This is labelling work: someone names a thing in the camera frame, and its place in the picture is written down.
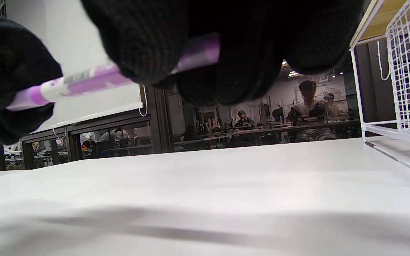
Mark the person's right hand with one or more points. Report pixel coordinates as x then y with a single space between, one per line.
255 42

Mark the person's left hand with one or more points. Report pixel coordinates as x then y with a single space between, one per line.
9 71

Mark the light wooden board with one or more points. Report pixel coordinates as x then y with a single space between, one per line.
379 21

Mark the white roller blind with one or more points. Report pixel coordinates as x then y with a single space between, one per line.
77 42

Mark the purple double-ended highlighter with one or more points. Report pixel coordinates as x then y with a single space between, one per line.
84 80

